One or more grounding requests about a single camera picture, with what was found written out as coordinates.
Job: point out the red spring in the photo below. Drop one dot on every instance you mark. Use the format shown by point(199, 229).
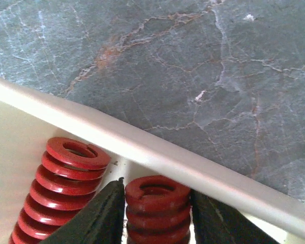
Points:
point(158, 210)
point(65, 182)

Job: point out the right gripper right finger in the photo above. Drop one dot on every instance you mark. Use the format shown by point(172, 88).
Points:
point(217, 222)

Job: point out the white tray of springs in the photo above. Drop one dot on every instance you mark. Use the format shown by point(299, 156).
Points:
point(28, 118)

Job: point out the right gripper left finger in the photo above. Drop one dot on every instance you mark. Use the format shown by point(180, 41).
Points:
point(101, 221)

